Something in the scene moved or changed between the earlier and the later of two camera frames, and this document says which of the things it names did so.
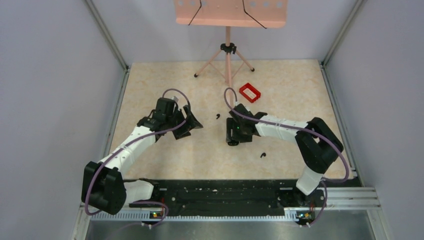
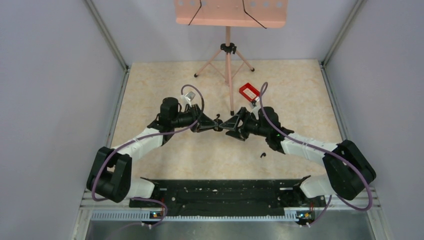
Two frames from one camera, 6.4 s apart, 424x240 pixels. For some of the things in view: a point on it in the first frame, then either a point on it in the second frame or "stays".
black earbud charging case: [233, 143] to [217, 128]
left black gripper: [183, 132] to [205, 122]
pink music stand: [241, 13] stays
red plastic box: [249, 92] stays
